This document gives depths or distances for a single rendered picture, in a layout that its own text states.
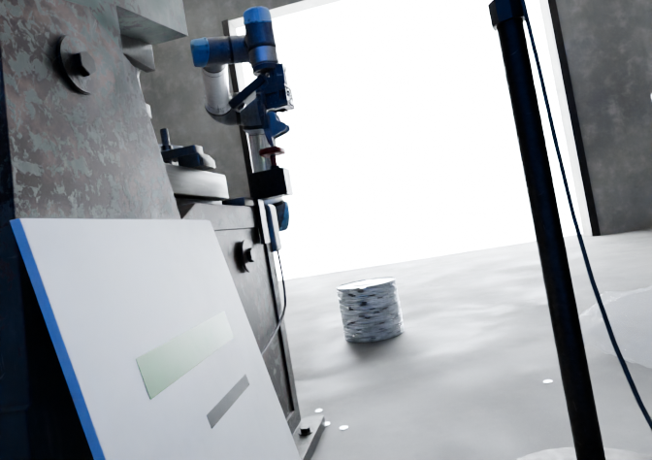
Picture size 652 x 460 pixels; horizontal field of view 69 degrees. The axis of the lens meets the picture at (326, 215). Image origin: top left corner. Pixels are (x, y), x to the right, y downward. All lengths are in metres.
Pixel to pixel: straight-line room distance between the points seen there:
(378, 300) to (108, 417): 1.77
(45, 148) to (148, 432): 0.34
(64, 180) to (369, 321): 1.75
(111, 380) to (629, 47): 6.01
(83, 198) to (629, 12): 6.04
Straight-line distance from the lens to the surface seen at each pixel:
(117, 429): 0.57
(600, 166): 5.90
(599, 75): 6.06
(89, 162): 0.71
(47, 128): 0.66
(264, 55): 1.29
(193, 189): 1.04
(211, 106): 1.67
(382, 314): 2.23
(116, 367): 0.59
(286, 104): 1.25
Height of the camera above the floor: 0.52
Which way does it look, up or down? 2 degrees up
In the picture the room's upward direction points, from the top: 10 degrees counter-clockwise
